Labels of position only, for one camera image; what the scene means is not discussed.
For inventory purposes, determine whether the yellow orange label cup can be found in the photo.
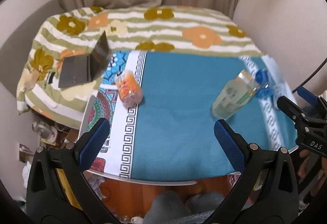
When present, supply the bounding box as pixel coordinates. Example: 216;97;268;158
236;70;259;92

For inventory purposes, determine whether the floral striped duvet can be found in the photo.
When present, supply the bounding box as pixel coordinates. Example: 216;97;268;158
16;6;262;129

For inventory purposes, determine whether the black laptop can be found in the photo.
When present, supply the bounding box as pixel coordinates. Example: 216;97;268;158
58;31;112;88

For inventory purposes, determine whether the white green label cup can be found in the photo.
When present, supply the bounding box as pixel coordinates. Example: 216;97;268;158
211;78;258;119

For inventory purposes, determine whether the person's right hand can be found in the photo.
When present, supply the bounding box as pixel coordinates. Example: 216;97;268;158
297;149;326;197

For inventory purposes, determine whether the black cable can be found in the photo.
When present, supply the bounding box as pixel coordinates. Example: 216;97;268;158
291;60;327;94

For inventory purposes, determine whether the teal patterned tablecloth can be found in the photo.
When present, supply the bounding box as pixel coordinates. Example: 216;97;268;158
89;51;292;182

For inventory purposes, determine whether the blue label cup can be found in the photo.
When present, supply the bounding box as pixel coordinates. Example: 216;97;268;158
255;69;273;99

